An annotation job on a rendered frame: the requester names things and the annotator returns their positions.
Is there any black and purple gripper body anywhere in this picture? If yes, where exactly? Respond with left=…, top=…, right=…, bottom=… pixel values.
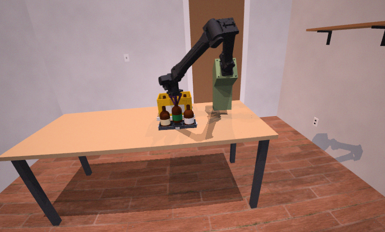
left=167, top=83, right=183, bottom=96

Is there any yellow bottle crate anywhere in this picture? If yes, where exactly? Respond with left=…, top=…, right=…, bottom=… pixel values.
left=157, top=91, right=192, bottom=116

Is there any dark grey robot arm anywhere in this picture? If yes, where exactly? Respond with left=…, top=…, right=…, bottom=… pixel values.
left=158, top=17, right=239, bottom=92

